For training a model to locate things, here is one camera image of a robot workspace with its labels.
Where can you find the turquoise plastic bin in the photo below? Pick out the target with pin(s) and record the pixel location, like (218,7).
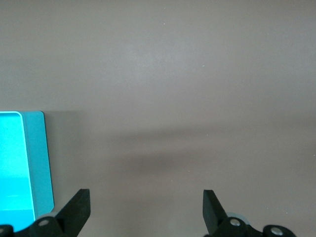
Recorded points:
(14,160)

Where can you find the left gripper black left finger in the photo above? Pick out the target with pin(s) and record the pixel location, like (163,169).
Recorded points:
(74,212)

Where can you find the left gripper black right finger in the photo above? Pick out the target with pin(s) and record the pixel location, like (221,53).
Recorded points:
(213,212)

